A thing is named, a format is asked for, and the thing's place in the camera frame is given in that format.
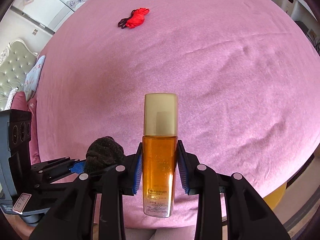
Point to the floral pillow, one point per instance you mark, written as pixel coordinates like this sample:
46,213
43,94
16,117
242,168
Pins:
35,75

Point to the amber bottle with gold cap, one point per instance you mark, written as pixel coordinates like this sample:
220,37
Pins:
160,160

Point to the dark grey knit sock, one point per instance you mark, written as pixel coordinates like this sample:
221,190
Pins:
105,152

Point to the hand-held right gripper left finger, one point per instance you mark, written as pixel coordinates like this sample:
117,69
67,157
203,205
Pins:
138,177

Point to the pink pillow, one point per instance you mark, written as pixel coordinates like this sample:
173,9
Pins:
32,120

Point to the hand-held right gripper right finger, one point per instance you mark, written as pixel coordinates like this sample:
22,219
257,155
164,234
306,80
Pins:
182,177

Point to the person's grey trousers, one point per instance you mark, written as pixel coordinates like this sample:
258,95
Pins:
160,233

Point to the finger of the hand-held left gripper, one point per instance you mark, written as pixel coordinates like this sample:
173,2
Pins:
77,167
55,185

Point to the pink bed sheet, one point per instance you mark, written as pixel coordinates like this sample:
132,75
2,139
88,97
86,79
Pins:
212,67

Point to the white wardrobe with floral decals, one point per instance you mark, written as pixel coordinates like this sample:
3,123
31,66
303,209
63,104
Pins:
50,2

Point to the white cabinet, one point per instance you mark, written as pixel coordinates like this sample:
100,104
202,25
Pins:
291,1

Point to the yellow bed frame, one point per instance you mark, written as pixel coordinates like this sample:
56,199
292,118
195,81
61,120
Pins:
273,200

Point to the green tufted headboard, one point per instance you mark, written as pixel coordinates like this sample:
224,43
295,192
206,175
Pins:
15,72

